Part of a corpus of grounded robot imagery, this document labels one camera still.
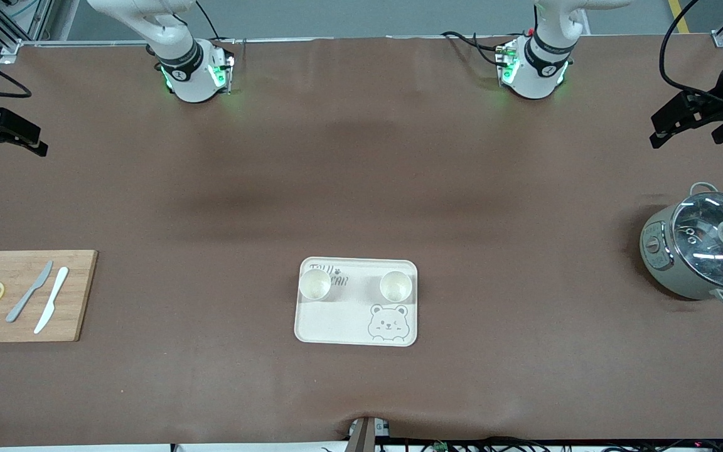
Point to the white plastic cup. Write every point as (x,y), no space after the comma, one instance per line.
(396,287)
(315,285)

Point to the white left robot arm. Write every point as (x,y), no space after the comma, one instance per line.
(537,69)

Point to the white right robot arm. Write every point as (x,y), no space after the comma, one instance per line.
(186,69)

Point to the beige bear print tray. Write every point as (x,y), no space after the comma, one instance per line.
(342,320)

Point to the glass pot lid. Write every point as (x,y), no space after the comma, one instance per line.
(706,251)

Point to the grey electric cooking pot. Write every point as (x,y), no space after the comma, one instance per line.
(656,263)

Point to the grey plastic knife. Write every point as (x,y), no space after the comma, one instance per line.
(27,294)

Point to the white plastic knife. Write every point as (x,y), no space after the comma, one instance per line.
(54,295)

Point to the wooden cutting board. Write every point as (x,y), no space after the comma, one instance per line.
(79,301)

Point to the brown table mat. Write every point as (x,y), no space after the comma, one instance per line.
(361,188)

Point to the aluminium frame with black struts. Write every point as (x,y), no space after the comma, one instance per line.
(9,50)

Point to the grey camera post bracket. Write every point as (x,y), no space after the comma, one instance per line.
(361,439)

